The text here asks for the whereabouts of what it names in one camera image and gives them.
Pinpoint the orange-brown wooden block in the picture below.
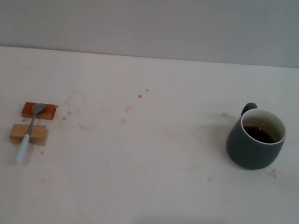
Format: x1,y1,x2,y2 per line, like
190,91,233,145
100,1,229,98
21,101,57,121

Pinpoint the dark grey ceramic cup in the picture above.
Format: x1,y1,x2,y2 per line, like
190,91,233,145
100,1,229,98
224,100,289,173

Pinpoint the spoon with light blue handle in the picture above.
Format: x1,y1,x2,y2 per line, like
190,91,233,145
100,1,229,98
15,101,46,165

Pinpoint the light wooden block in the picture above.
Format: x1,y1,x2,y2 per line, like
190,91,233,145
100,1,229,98
8,122,49,148

